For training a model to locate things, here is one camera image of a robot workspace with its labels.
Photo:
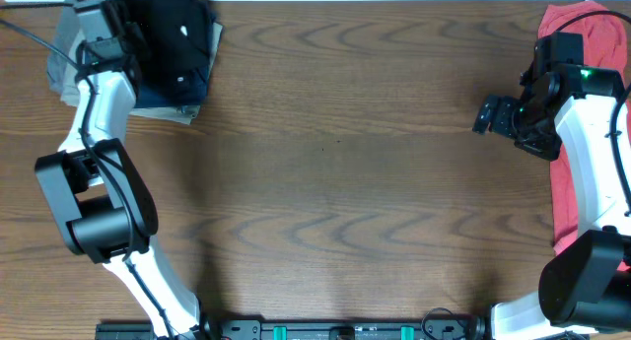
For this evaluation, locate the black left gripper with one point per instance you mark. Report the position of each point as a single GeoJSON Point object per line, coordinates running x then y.
{"type": "Point", "coordinates": [123, 23]}

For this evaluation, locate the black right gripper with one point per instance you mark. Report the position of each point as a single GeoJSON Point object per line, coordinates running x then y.
{"type": "Point", "coordinates": [496, 114]}

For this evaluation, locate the black t-shirt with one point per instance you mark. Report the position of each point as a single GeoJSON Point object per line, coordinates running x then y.
{"type": "Point", "coordinates": [178, 35]}

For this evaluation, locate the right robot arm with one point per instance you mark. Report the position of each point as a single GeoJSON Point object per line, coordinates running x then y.
{"type": "Point", "coordinates": [578, 111]}

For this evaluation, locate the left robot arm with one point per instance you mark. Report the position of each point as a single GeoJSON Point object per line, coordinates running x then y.
{"type": "Point", "coordinates": [101, 205]}

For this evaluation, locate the folded navy blue garment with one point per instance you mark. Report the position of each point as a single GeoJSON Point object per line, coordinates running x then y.
{"type": "Point", "coordinates": [177, 69]}

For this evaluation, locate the folded grey garment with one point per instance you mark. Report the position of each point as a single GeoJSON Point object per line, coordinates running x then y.
{"type": "Point", "coordinates": [68, 35]}

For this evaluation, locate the folded beige garment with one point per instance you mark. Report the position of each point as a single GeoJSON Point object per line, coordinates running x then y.
{"type": "Point", "coordinates": [167, 113]}

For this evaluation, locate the red t-shirt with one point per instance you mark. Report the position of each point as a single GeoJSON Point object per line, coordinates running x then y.
{"type": "Point", "coordinates": [605, 45]}

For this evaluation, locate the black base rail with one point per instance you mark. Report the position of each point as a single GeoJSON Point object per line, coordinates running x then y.
{"type": "Point", "coordinates": [439, 327]}

